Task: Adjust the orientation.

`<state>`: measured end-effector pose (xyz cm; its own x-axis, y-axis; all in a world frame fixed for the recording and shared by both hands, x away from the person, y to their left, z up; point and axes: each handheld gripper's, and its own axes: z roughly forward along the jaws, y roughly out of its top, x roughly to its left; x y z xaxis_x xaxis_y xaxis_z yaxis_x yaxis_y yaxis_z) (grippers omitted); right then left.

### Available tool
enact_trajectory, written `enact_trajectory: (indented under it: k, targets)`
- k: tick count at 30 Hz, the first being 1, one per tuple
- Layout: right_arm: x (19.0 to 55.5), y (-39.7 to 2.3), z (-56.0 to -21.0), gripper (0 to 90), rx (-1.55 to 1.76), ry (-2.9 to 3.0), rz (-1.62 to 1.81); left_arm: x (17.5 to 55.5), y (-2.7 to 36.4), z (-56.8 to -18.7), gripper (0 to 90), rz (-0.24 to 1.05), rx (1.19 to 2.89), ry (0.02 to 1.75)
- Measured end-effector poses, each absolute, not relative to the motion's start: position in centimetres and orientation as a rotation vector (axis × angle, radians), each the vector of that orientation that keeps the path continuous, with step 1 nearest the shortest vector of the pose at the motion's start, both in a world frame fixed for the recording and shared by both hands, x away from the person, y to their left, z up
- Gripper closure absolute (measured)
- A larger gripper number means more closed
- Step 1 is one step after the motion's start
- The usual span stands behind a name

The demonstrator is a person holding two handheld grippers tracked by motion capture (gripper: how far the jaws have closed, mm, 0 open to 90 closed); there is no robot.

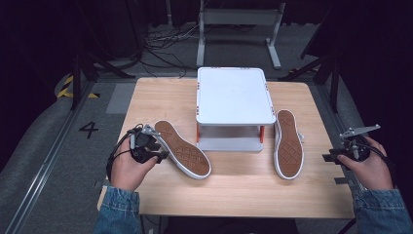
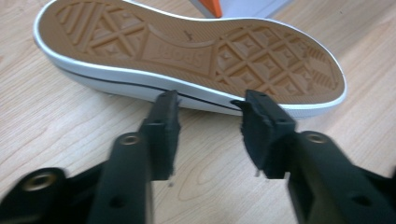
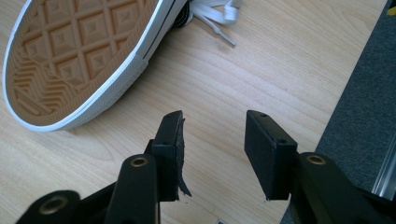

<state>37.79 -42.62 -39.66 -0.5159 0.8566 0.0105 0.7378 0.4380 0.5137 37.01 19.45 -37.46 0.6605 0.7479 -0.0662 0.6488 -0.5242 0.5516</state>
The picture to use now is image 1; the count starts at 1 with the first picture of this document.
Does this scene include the person's left hand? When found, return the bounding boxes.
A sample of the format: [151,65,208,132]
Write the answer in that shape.
[110,137,160,193]

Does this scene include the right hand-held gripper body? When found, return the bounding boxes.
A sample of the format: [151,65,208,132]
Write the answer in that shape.
[337,124,382,162]

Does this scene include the bundle of black floor cables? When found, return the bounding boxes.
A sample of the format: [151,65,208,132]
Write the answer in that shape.
[140,22,199,78]

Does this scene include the black stand legs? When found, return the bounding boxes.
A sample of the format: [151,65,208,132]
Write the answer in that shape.
[278,48,343,114]
[70,48,136,111]

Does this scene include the hand-held gripper black cable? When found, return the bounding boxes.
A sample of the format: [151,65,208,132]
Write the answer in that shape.
[106,123,144,183]
[355,140,399,189]

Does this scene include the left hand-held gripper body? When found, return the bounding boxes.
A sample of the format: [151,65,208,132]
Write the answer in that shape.
[129,124,163,164]

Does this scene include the white two-tier shoe rack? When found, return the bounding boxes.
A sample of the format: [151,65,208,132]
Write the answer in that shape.
[194,66,278,154]

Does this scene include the right hand-held gripper black cable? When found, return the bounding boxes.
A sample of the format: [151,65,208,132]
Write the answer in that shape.
[355,140,399,189]

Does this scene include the grey metal stand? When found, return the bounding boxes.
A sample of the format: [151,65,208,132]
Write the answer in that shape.
[196,0,286,71]

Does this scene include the yellow and black floor tape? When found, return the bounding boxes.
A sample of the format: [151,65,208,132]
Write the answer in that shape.
[56,75,100,99]

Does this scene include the black canvas sneaker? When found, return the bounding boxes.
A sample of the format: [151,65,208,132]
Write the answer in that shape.
[273,108,306,180]
[153,120,212,180]

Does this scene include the metal floor rail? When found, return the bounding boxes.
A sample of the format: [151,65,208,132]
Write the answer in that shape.
[316,82,369,193]
[3,81,95,234]

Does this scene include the left hand-held gripper black cable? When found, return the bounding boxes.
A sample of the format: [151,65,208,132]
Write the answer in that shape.
[106,123,144,183]

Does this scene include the person's right hand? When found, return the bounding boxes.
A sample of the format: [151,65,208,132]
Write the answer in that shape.
[336,136,394,191]

